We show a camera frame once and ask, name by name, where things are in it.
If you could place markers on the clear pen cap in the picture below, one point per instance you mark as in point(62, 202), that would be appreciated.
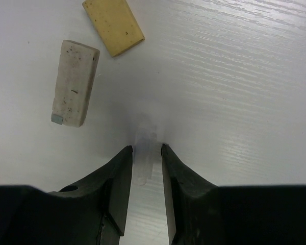
point(144, 150)

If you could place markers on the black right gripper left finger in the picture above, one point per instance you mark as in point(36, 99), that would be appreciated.
point(92, 210)

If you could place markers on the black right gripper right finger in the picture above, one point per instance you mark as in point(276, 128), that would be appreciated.
point(200, 212)

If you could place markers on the grey eraser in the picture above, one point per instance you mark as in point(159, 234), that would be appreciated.
point(76, 74)

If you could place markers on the yellow eraser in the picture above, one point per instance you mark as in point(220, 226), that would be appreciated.
point(115, 24)

